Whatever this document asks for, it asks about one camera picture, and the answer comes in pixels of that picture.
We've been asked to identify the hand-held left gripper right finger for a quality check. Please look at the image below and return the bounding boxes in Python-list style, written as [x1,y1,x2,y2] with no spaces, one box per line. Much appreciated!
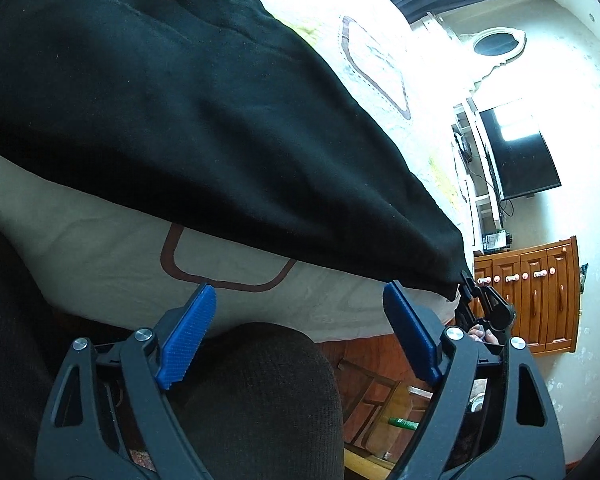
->
[383,281,567,480]

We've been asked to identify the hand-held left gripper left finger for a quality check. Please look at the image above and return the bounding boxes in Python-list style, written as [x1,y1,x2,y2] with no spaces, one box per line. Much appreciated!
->
[34,282,217,480]

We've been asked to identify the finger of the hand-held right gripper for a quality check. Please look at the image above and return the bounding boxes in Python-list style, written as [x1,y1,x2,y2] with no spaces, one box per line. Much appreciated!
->
[455,270,477,323]

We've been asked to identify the black pants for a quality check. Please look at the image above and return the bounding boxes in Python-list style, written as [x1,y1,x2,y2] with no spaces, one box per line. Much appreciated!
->
[0,0,476,303]

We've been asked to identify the person's right hand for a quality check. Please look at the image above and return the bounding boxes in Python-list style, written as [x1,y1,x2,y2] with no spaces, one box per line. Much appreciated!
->
[467,324,503,348]

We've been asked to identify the orange wooden cabinet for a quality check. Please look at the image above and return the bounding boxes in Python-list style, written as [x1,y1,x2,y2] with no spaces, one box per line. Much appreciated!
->
[472,235,581,356]

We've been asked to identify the small black device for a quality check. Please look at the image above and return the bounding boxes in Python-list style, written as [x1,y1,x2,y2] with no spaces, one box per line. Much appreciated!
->
[482,230,511,253]

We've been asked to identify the wooden stool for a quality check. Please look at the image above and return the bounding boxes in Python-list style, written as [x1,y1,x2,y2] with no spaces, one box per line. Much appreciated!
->
[337,340,436,471]

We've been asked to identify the white television stand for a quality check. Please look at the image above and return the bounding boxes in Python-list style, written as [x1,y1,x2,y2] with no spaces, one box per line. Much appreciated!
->
[452,97,506,256]

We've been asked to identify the person's dark trousers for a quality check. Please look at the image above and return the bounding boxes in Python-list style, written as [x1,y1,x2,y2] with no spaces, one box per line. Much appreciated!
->
[0,217,346,480]

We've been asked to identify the patterned white bed sheet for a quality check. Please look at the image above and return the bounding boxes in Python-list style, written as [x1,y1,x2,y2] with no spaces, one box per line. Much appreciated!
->
[0,0,486,343]

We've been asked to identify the black flat television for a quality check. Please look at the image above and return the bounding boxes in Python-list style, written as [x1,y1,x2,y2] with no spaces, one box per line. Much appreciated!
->
[479,101,562,201]

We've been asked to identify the white framed oval mirror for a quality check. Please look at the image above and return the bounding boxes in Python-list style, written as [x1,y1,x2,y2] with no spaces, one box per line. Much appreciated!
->
[460,27,527,68]

